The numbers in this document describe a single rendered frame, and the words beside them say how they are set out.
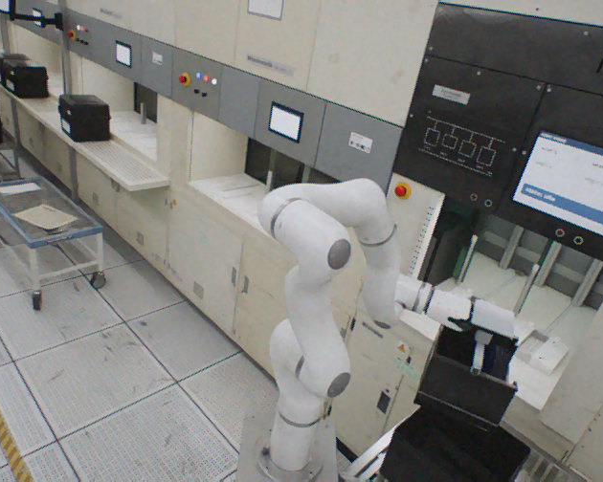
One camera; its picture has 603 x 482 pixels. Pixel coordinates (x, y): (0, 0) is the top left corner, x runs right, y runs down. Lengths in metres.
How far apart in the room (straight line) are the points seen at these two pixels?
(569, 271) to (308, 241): 1.81
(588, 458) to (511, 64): 1.20
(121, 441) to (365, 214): 1.78
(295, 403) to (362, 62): 1.18
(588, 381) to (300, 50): 1.52
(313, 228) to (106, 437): 1.82
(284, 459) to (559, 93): 1.22
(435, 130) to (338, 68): 0.47
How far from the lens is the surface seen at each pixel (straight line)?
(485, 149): 1.53
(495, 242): 2.56
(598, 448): 1.73
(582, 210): 1.47
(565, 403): 1.63
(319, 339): 1.03
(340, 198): 0.91
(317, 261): 0.81
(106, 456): 2.38
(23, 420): 2.59
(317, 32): 1.93
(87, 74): 4.03
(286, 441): 1.30
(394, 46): 1.70
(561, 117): 1.46
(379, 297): 1.13
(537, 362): 1.89
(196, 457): 2.34
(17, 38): 5.42
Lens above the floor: 1.89
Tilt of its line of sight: 27 degrees down
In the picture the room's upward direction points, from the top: 11 degrees clockwise
